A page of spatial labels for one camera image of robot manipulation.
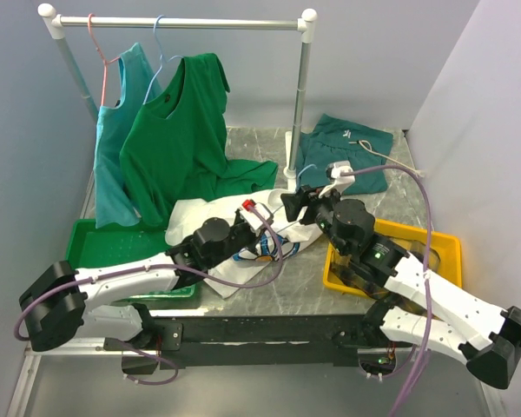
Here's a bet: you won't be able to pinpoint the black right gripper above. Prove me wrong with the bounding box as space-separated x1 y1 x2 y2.
280 182 350 256

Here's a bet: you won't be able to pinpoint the white t-shirt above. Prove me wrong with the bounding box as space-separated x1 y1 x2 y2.
165 189 321 285

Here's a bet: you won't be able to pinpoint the green t-shirt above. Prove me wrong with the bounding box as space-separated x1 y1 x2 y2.
120 53 278 227

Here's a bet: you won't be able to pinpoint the blue hanger holding green shirt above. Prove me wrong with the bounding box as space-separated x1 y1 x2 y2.
142 14 182 105

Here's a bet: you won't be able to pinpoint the blue wire hanger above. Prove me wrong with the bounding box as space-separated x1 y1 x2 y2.
269 163 316 234

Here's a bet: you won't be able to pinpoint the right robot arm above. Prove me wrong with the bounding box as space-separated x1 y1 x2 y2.
281 187 521 390

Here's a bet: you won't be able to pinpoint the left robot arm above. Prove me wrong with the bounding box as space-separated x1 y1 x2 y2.
14 209 272 352

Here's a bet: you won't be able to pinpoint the light blue t-shirt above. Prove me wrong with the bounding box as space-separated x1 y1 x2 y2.
93 43 160 228

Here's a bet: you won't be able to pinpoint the dark green shorts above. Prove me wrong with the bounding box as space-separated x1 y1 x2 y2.
297 115 393 187

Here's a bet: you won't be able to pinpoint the yellow plaid cloth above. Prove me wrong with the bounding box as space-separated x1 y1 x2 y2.
327 236 425 300

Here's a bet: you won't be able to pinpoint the yellow plastic tray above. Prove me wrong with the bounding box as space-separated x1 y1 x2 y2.
322 219 463 298

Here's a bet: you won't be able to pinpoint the green plastic tray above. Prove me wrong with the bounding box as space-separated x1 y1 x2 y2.
64 218 201 301

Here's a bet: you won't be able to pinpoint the white metal clothes rack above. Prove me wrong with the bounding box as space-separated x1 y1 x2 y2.
37 3 318 191

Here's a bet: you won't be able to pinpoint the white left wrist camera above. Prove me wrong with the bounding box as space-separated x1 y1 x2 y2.
238 199 274 235

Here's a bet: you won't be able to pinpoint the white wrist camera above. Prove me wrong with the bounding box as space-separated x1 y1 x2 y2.
238 199 274 235
319 161 355 198

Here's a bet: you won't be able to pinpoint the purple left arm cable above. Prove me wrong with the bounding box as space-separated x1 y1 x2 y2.
12 203 285 387

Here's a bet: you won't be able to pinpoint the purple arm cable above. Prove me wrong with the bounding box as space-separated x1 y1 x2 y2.
342 163 433 416
12 203 285 387

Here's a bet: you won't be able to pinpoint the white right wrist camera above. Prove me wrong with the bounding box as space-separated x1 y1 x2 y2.
319 161 355 198

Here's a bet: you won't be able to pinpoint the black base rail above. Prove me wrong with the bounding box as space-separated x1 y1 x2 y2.
127 314 392 368

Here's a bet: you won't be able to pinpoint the pink wire hanger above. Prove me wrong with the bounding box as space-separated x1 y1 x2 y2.
87 13 120 106

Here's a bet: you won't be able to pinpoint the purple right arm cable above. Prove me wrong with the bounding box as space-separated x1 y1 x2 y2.
342 163 433 416

